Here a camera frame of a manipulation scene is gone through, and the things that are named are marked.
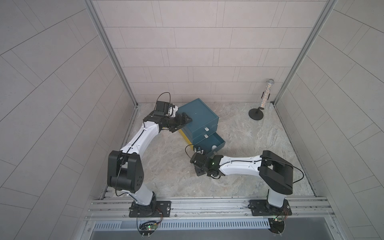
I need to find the teal three-drawer cabinet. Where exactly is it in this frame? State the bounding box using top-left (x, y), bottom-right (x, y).
top-left (178, 98), bottom-right (225, 157)

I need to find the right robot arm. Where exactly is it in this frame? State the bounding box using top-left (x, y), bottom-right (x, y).
top-left (190, 151), bottom-right (294, 211)

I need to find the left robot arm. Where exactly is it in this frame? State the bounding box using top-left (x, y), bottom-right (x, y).
top-left (107, 112), bottom-right (192, 216)

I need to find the left circuit board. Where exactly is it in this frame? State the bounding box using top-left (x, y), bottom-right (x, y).
top-left (138, 221), bottom-right (159, 238)

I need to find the circuit board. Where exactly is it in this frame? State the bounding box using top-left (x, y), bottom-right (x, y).
top-left (138, 221), bottom-right (159, 238)
top-left (268, 218), bottom-right (285, 236)

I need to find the right circuit board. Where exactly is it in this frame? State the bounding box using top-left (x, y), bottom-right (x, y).
top-left (268, 218), bottom-right (285, 236)

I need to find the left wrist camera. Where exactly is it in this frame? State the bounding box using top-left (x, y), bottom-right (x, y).
top-left (153, 101), bottom-right (178, 118)

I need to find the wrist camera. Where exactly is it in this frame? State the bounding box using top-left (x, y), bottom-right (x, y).
top-left (194, 146), bottom-right (204, 155)
top-left (153, 101), bottom-right (178, 118)

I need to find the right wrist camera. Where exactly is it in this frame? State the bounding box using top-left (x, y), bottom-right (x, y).
top-left (194, 146), bottom-right (204, 155)

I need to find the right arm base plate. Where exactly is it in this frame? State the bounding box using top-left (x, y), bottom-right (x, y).
top-left (248, 199), bottom-right (292, 217)

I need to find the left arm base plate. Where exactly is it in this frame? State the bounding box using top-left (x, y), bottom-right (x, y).
top-left (129, 201), bottom-right (172, 218)

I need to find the aluminium mounting rail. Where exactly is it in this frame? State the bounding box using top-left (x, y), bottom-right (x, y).
top-left (85, 196), bottom-right (334, 221)

